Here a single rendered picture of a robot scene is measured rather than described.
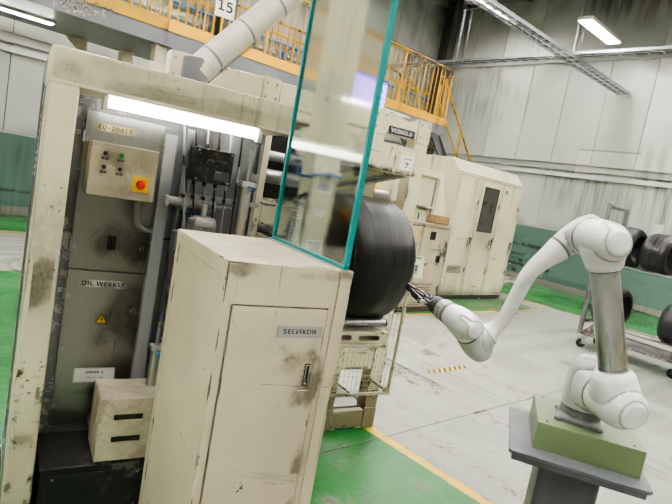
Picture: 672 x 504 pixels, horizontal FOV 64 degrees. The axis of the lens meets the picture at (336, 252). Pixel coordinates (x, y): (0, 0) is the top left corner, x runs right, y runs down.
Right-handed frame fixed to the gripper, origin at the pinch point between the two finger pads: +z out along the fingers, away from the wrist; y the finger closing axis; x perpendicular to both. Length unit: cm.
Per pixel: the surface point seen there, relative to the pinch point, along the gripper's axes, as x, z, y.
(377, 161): -46, 65, -9
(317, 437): 34, -49, 63
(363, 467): 119, 30, -30
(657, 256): 0, 182, -517
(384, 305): 14.4, 15.0, 0.0
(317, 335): 1, -45, 70
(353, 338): 33.1, 18.2, 9.6
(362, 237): -14.9, 20.6, 18.0
